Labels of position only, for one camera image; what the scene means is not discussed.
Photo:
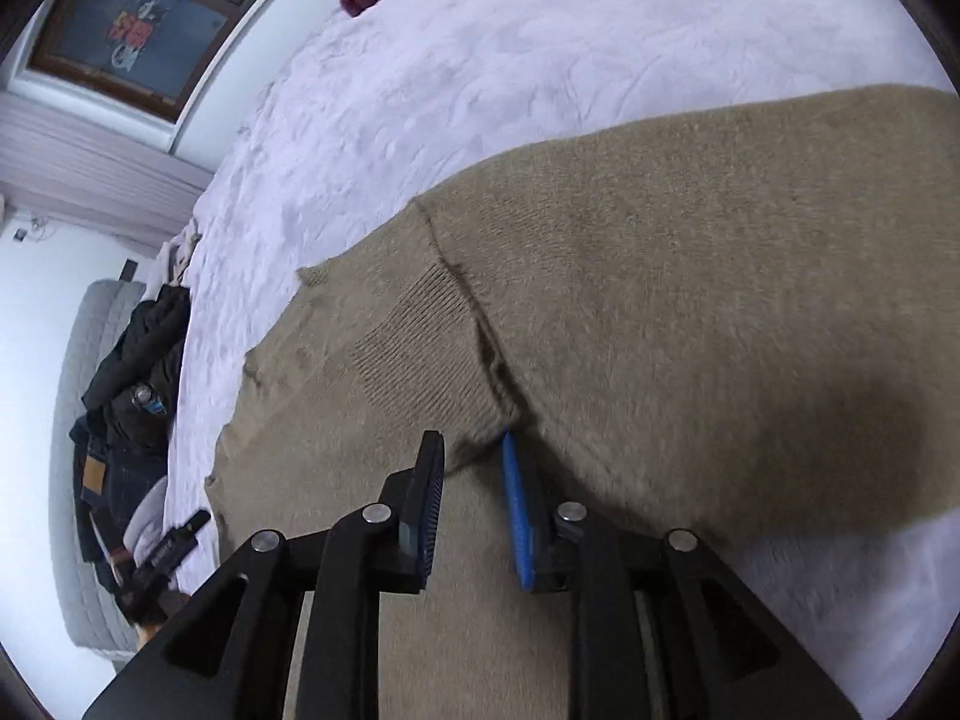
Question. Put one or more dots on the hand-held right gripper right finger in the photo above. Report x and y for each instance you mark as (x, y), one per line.
(519, 517)

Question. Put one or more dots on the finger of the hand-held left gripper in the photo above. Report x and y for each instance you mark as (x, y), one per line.
(186, 529)

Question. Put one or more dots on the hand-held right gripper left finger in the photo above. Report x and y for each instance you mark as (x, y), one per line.
(426, 517)

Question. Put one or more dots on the tan knit sweater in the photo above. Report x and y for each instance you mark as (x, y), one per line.
(675, 277)

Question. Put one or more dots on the light grey garment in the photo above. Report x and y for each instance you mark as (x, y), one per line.
(146, 521)

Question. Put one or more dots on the dark blue jeans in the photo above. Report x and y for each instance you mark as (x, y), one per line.
(120, 487)

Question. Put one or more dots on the grey padded headboard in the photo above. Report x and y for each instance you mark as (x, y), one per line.
(64, 427)

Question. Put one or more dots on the black jacket pile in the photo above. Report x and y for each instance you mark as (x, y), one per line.
(146, 360)

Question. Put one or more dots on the cream cloth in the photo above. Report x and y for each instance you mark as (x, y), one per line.
(184, 255)

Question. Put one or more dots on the grey pleated curtain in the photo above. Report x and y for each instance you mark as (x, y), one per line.
(90, 165)

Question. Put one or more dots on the dark framed window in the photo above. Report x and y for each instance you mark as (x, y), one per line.
(135, 30)

